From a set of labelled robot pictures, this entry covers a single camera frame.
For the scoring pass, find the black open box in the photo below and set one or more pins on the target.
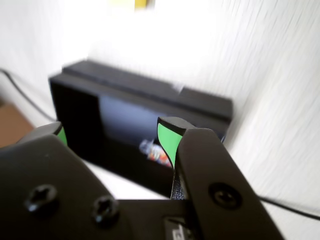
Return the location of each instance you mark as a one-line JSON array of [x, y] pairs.
[[112, 72]]

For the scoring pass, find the open black box tray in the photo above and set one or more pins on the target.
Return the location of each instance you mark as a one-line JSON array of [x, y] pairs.
[[75, 112]]

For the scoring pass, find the yellow cube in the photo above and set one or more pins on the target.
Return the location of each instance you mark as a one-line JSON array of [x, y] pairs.
[[140, 3]]

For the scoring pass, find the small candy packet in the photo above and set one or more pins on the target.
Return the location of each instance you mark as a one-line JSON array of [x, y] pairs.
[[157, 155]]

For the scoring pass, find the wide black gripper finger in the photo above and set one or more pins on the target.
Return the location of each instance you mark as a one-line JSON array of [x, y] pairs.
[[37, 175]]

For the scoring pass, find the green-padded black gripper finger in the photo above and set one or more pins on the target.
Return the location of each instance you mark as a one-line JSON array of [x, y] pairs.
[[212, 175]]

